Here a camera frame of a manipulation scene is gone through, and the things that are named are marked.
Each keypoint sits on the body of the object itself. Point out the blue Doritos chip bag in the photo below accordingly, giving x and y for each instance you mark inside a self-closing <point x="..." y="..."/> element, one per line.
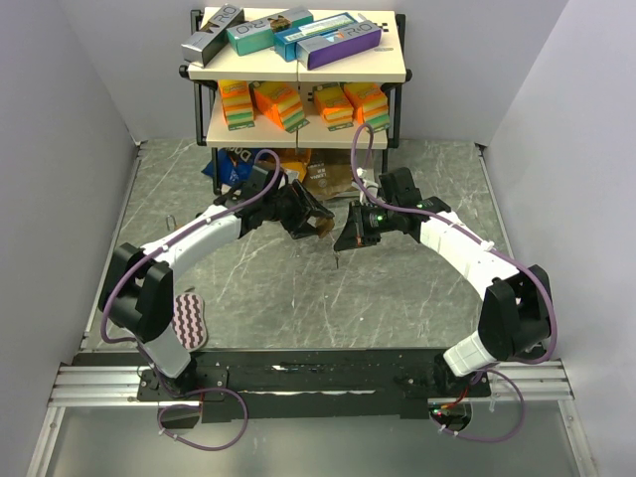
<point x="230" y="166"/>

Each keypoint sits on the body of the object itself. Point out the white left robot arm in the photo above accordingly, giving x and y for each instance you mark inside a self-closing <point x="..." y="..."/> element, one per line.
<point x="138" y="291"/>

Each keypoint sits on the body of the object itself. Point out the teal RiO box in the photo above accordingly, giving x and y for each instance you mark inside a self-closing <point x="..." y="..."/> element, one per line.
<point x="257" y="35"/>

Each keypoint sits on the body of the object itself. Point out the orange potato chip bag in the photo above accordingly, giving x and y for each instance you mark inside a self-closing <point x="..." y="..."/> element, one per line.
<point x="294" y="161"/>

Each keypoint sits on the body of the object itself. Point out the sponge pack centre right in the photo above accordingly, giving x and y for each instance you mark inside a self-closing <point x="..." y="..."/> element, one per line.
<point x="332" y="105"/>

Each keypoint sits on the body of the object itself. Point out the brown paper snack bag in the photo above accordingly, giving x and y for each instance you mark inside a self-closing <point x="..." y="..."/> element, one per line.
<point x="329" y="175"/>

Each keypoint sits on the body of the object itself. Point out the silver RiO box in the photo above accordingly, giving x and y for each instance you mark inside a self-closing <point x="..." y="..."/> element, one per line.
<point x="212" y="36"/>

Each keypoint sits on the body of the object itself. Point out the sponge pack far right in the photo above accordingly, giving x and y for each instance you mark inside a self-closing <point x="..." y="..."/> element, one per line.
<point x="370" y="104"/>

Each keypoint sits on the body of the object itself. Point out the sponge pack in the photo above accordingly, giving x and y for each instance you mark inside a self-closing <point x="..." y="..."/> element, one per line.
<point x="280" y="102"/>
<point x="370" y="104"/>
<point x="332" y="105"/>
<point x="236" y="103"/>

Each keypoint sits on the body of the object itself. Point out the sponge pack centre left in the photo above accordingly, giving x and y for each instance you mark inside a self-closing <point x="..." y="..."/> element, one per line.
<point x="280" y="102"/>

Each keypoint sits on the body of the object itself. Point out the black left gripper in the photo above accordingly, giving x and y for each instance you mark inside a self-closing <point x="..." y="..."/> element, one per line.
<point x="305" y="208"/>

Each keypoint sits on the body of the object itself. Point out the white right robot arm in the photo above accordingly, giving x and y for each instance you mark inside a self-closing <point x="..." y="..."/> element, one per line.
<point x="516" y="312"/>

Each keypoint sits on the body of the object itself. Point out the blue teal box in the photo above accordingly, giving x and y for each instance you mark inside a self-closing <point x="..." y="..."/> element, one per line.
<point x="284" y="42"/>

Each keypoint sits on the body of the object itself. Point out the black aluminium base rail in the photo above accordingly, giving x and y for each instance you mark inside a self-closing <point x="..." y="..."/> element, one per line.
<point x="231" y="384"/>

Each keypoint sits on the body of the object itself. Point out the sponge pack far left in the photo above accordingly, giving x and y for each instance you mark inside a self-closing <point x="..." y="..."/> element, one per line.
<point x="236" y="103"/>

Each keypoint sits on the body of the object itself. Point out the purple striped sponge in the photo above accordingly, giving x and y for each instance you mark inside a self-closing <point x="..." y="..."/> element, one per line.
<point x="189" y="321"/>

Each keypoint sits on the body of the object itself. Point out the small brass padlock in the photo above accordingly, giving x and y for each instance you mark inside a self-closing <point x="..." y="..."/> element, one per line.
<point x="171" y="223"/>

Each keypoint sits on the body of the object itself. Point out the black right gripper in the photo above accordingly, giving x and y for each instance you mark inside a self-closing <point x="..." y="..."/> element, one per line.
<point x="356" y="233"/>

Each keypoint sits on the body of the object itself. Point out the large brass padlock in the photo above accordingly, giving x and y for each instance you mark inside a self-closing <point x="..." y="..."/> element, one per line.
<point x="324" y="226"/>

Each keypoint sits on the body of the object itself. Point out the purple RiO box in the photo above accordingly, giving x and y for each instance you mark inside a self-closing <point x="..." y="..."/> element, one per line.
<point x="348" y="41"/>

